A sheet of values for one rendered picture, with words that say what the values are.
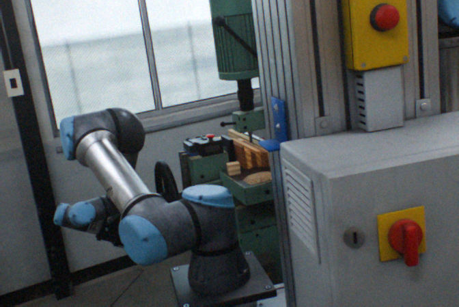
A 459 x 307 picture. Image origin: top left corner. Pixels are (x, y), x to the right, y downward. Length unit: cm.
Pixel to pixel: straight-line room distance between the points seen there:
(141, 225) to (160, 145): 212
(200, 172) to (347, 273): 119
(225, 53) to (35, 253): 179
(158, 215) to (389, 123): 55
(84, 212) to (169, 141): 156
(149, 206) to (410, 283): 63
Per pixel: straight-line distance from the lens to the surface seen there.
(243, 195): 176
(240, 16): 192
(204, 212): 127
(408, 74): 99
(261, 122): 203
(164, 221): 123
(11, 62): 298
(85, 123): 152
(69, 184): 321
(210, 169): 193
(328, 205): 75
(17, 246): 326
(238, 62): 193
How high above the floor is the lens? 146
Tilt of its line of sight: 14 degrees down
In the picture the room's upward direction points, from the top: 8 degrees counter-clockwise
